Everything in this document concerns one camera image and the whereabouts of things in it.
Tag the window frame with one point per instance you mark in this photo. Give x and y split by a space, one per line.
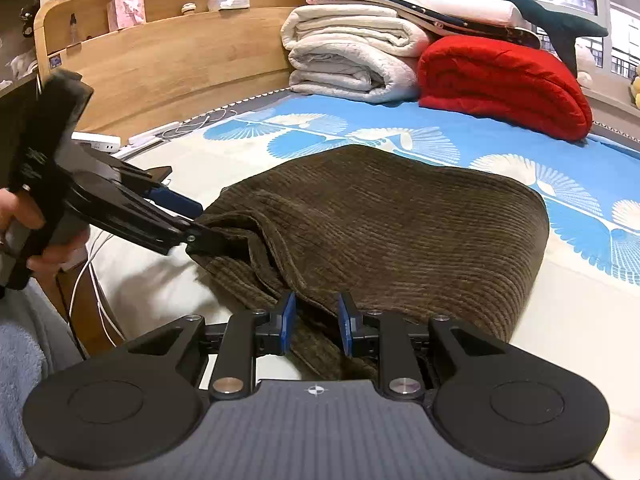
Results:
585 5

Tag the white plush toy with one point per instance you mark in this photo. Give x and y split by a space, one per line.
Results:
586 65

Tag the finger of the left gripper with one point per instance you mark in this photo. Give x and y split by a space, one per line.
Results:
225 238
173 201

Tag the wooden headboard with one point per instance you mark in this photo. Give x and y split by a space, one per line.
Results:
184 61

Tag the tissue pack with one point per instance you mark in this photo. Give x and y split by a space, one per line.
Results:
218 5

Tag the white power strip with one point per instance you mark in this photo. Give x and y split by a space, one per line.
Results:
97 141

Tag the white folded quilt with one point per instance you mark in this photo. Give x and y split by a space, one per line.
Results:
354 52

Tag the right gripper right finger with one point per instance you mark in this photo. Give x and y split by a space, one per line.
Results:
383 335

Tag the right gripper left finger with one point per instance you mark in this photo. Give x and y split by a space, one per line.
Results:
241 341

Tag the red folded blanket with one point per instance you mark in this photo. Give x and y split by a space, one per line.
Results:
495 79

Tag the cream folded blanket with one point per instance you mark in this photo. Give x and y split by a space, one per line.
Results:
496 19

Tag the blue white patterned bedsheet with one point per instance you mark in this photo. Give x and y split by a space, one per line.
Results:
584 310

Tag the brown corduroy pants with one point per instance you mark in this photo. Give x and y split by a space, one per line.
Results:
397 234

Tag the person's left hand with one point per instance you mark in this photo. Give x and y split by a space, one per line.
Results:
21 217

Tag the yellow plush toy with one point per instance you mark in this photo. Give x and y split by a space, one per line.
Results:
635 87

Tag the pink box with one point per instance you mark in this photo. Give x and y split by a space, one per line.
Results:
125 13

